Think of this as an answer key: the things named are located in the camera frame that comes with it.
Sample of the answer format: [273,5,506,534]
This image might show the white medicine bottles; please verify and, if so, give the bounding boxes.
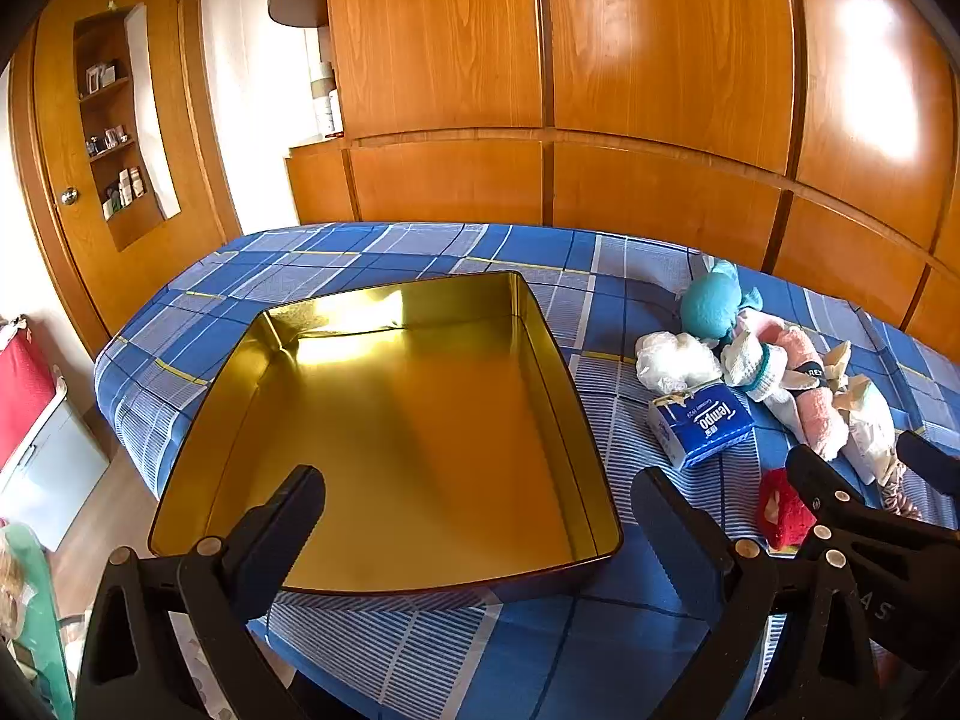
[103,167,145,220]

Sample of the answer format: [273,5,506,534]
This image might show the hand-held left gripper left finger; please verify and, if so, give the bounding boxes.
[75,465,326,720]

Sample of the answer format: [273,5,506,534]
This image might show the white sock with teal band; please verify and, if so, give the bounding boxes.
[724,330,788,402]

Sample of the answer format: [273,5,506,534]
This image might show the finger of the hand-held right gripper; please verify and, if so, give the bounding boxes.
[786,444,872,542]
[896,429,960,500]

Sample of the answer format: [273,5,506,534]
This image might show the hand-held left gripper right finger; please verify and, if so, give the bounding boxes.
[630,466,883,720]

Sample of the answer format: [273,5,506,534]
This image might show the green translucent panel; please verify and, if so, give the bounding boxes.
[0,525,76,720]

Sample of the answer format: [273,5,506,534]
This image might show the wooden door with shelf niche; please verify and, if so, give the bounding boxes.
[7,0,241,353]

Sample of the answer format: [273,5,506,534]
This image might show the white storage box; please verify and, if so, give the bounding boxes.
[0,394,112,552]

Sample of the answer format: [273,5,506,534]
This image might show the red plush toy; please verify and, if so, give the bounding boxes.
[757,467,818,550]

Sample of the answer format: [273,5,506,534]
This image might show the white plastic bag bundle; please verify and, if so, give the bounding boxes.
[636,330,722,395]

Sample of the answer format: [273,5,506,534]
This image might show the beige mesh cloth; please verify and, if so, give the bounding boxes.
[823,340,925,518]

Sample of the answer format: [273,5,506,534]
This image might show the red bag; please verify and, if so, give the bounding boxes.
[0,319,59,473]

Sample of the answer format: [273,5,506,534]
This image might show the blue plaid bed sheet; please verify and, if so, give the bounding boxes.
[94,221,960,720]

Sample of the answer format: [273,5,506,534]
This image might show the blue and white tissue pack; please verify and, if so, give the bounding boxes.
[649,381,755,471]

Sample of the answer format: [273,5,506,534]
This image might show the stack of white containers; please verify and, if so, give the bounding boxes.
[309,45,344,140]

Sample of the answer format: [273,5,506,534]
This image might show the teal and pink plush toy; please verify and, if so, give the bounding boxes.
[679,259,781,342]

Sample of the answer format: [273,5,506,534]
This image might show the wooden wardrobe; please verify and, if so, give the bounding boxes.
[285,0,960,346]

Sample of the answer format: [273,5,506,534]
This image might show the dark red cardboard box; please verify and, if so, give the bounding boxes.
[148,270,623,605]

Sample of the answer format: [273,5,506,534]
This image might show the pink towel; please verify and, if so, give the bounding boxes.
[765,322,850,462]

